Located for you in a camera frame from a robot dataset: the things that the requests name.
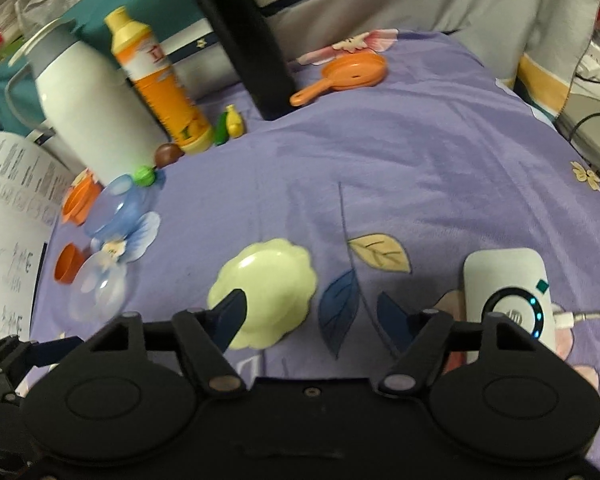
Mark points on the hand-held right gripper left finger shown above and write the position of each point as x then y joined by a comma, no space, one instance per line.
231,312

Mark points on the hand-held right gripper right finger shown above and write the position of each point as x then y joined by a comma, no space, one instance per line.
394,312

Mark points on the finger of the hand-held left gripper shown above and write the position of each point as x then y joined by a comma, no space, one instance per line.
55,352

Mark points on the pale yellow scalloped plate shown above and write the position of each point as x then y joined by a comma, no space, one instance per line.
270,285

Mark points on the small orange bowl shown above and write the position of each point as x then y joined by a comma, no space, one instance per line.
69,265

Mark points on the blue translucent bowl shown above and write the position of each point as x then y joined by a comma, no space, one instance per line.
115,210

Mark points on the white power bank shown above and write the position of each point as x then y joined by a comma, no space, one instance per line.
500,280

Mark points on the purple floral blanket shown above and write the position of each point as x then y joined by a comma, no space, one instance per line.
405,175

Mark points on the white instruction sheet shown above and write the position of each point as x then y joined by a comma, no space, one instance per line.
10,210

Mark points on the orange scalloped cup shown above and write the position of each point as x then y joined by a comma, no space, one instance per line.
77,200

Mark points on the brown toy nut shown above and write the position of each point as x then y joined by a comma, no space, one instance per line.
167,155

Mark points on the yellow and green toy fruit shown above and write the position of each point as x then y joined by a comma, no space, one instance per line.
234,122

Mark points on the orange and yellow bottle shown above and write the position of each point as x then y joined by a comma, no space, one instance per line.
160,85

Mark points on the orange toy pan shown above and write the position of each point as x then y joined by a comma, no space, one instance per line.
357,72

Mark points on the white thermos jug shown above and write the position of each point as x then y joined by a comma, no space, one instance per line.
95,100

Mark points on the black tall bottle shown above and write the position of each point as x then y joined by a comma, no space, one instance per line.
250,50

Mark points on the white power strip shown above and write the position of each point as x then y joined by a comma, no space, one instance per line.
597,62

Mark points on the clear glass jar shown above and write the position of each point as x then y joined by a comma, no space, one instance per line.
5,22

